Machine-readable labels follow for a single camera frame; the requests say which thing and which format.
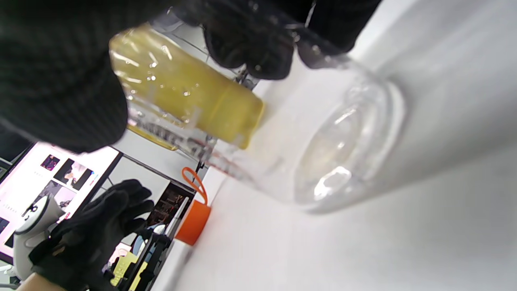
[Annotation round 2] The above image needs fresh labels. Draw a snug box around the person's right hand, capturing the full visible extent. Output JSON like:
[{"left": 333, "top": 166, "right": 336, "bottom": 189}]
[{"left": 0, "top": 0, "right": 382, "bottom": 154}]

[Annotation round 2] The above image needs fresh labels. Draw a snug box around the person's left hand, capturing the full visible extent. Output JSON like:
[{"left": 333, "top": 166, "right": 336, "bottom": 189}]
[{"left": 28, "top": 179, "right": 155, "bottom": 291}]

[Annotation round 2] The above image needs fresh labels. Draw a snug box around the orange cup lid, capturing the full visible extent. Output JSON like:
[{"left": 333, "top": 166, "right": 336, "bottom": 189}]
[{"left": 174, "top": 167, "right": 212, "bottom": 246}]

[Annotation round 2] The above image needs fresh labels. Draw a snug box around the yellow transparent kettle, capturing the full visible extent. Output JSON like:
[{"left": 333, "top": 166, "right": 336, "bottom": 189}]
[{"left": 109, "top": 23, "right": 266, "bottom": 151}]

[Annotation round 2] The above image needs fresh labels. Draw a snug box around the clear water cup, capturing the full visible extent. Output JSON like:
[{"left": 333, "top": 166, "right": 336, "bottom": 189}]
[{"left": 121, "top": 16, "right": 408, "bottom": 215}]

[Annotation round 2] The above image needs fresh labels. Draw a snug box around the person's left forearm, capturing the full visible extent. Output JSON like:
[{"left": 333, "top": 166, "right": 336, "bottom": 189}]
[{"left": 15, "top": 273, "right": 66, "bottom": 291}]

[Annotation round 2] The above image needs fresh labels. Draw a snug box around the grey left hand controller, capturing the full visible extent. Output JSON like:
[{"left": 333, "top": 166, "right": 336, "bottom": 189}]
[{"left": 12, "top": 194, "right": 66, "bottom": 281}]

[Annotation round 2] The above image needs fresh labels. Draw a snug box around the computer monitor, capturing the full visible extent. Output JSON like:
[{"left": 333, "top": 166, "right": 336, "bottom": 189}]
[{"left": 0, "top": 139, "right": 124, "bottom": 265}]

